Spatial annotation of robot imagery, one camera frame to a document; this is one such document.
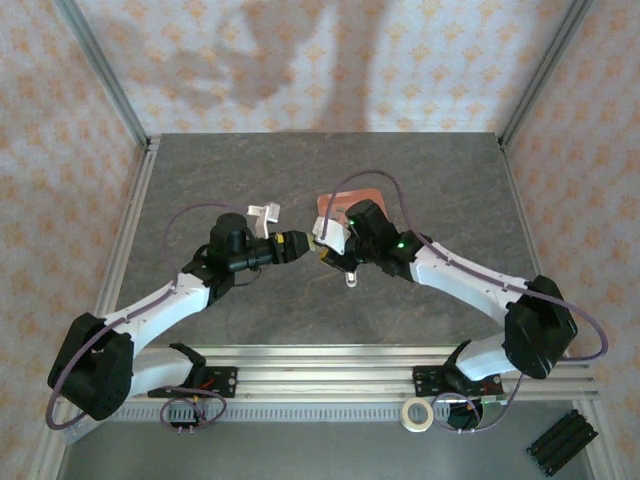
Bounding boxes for pink plastic tray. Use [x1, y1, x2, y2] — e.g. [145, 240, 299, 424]
[316, 188, 387, 226]

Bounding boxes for long aluminium base rails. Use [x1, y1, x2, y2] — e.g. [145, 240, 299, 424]
[52, 343, 600, 402]

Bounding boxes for white tape roll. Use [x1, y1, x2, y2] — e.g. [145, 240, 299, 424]
[400, 396, 435, 434]

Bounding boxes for black aluminium extrusion piece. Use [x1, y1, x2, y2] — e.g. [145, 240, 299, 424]
[525, 408, 600, 477]

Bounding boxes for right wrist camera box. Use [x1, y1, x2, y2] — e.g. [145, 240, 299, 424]
[311, 215, 352, 254]

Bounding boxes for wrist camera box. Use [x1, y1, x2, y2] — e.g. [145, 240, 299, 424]
[246, 202, 283, 240]
[311, 215, 352, 254]

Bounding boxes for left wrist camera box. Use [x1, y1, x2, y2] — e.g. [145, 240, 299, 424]
[246, 202, 283, 240]

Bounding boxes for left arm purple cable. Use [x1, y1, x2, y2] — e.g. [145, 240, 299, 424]
[45, 202, 254, 434]

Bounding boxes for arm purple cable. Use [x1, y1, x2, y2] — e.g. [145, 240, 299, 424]
[45, 202, 254, 434]
[322, 169, 610, 435]

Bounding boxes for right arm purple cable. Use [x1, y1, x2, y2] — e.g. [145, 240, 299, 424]
[322, 169, 610, 435]

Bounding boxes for aluminium side rail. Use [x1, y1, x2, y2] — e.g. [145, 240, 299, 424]
[79, 134, 162, 362]
[498, 134, 571, 362]

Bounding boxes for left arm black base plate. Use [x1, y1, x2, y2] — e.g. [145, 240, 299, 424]
[147, 365, 239, 400]

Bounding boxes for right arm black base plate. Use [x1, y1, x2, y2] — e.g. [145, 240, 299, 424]
[411, 364, 504, 400]

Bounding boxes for grey slotted cable duct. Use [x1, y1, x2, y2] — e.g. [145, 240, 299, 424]
[112, 403, 454, 425]

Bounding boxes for aluminium frame post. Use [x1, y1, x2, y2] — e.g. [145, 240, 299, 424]
[53, 0, 152, 149]
[498, 0, 595, 149]

